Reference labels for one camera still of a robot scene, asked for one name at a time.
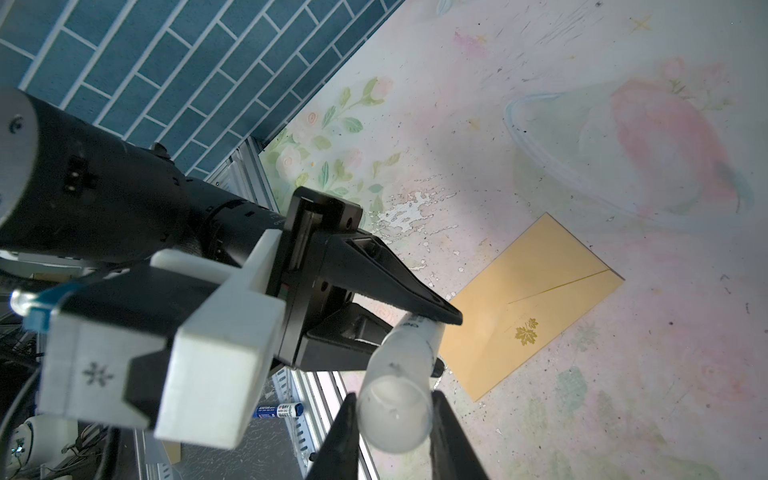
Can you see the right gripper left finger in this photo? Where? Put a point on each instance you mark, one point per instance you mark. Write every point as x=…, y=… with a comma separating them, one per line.
x=338, y=456

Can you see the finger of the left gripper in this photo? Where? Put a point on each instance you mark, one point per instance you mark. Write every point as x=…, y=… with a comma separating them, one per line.
x=345, y=341
x=364, y=265

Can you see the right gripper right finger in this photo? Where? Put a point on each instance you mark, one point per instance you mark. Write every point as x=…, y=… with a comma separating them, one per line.
x=451, y=454

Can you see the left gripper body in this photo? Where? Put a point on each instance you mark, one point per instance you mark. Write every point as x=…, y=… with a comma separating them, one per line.
x=295, y=277

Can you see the white glue stick cap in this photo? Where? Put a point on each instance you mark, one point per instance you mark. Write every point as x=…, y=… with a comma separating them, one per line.
x=394, y=409

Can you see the white glue stick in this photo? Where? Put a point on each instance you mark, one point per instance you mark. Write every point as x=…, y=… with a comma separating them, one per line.
x=412, y=347

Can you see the yellow envelope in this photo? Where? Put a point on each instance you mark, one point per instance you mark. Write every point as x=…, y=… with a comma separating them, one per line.
x=532, y=292

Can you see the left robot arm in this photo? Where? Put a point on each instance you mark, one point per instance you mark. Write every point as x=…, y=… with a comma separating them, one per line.
x=69, y=189

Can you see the blue marker pen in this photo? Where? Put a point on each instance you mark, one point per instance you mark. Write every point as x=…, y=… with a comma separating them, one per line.
x=283, y=410

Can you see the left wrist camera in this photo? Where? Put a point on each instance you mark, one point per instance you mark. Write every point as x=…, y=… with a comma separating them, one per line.
x=180, y=346

